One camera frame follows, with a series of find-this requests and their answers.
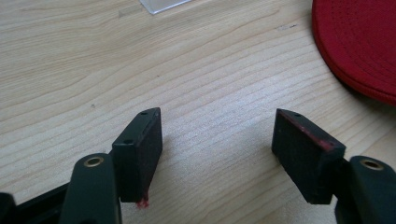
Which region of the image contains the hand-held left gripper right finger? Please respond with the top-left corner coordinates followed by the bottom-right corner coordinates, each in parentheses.
top-left (271, 107), bottom-right (396, 224)

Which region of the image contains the clear plastic sheet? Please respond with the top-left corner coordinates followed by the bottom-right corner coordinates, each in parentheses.
top-left (138, 0), bottom-right (191, 15)

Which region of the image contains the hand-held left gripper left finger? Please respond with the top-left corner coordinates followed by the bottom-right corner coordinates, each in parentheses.
top-left (59, 106), bottom-right (163, 224)

